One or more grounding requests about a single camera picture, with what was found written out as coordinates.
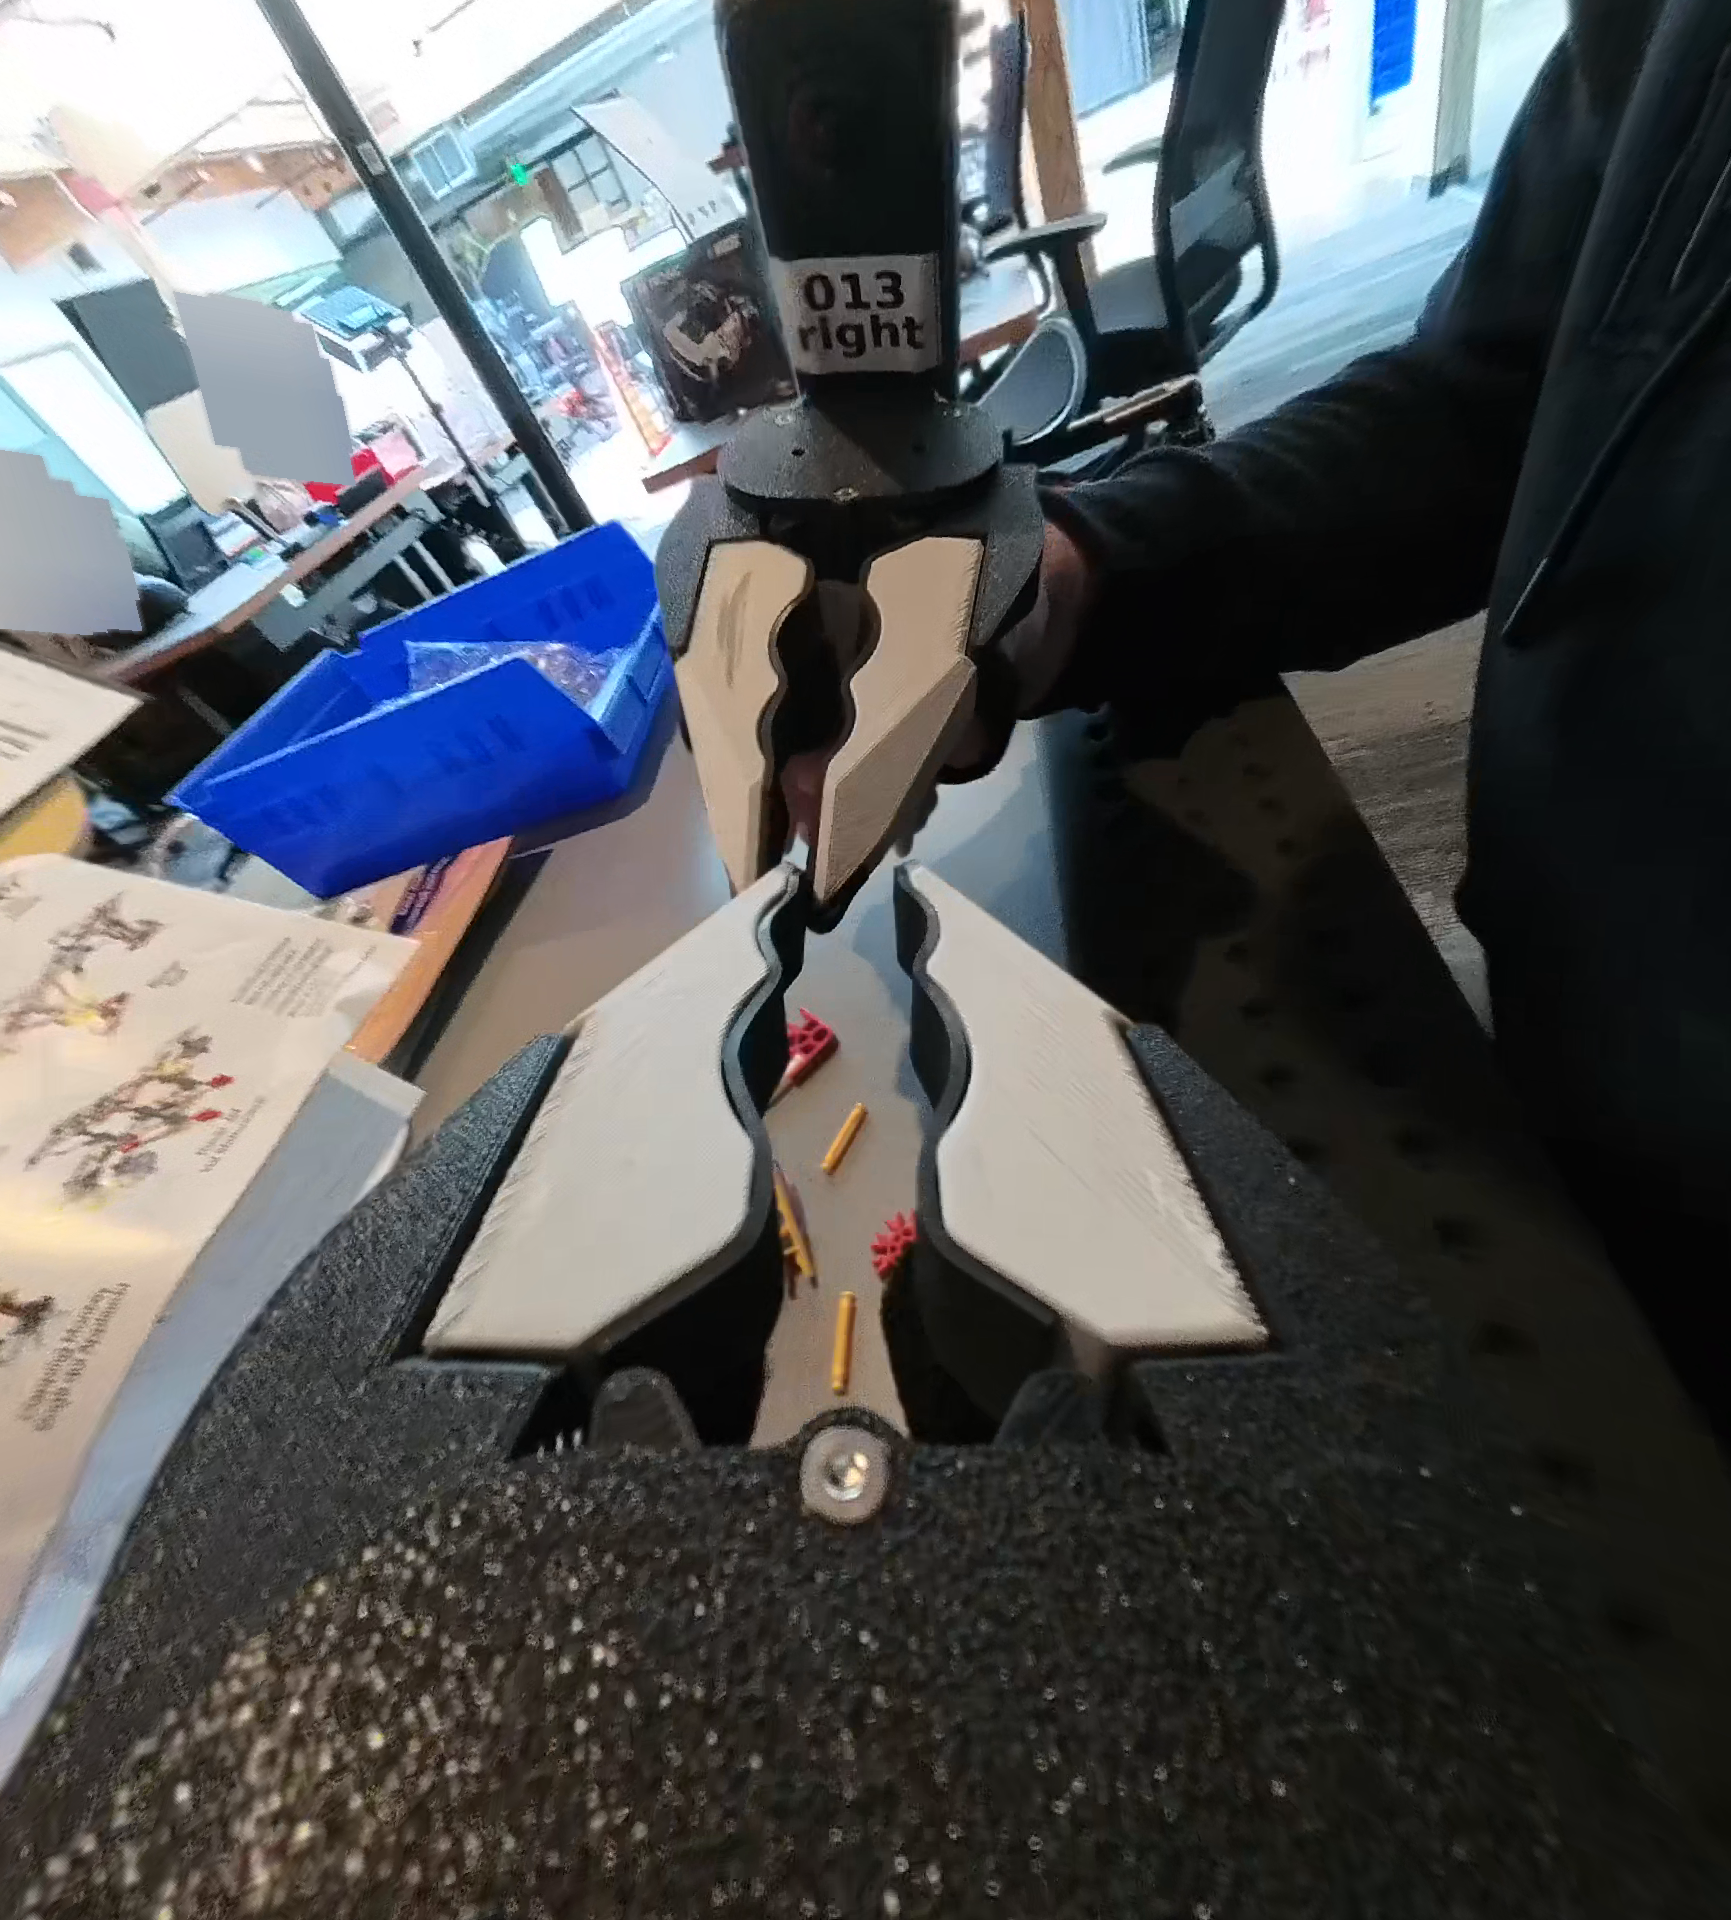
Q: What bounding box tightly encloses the orange printed toy box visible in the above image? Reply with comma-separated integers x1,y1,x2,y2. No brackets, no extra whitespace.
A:
341,835,514,1071

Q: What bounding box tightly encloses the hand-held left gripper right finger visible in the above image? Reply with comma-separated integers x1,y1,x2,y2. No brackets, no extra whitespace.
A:
896,865,1271,1361

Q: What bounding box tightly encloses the black office chair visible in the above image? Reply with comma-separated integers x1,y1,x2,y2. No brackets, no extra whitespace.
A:
973,0,1284,448

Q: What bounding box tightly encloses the person's right hand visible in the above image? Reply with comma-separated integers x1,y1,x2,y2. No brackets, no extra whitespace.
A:
1012,497,1105,719

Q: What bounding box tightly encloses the wooden post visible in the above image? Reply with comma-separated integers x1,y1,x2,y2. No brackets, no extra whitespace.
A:
1018,0,1101,285

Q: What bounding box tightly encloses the black metal pole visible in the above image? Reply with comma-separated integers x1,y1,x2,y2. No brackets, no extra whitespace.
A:
254,0,602,529

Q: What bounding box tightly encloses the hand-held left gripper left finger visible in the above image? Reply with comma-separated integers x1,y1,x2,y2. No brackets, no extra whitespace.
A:
424,865,808,1364

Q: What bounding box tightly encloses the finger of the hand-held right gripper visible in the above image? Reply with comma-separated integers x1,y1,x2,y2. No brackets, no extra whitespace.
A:
673,538,819,891
808,534,991,907

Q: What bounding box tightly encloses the person's right forearm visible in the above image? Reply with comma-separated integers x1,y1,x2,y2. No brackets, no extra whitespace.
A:
1053,247,1571,721

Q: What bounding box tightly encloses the dark printed box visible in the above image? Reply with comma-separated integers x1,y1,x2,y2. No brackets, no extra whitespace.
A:
620,223,795,426

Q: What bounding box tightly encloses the printed instruction sheet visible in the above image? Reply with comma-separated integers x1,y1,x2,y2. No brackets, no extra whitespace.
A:
0,852,424,1785

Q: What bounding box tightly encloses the clear plastic bag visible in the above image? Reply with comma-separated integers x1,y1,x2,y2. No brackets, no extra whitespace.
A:
406,638,629,709

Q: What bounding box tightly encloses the wooden office desk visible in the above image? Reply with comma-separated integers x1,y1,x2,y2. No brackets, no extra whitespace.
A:
94,467,465,684

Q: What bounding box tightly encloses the blue plastic bin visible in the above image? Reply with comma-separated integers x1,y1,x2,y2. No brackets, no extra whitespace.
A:
174,519,678,902

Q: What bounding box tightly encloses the black monitor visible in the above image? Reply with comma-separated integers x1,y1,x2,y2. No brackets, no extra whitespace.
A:
55,275,201,417

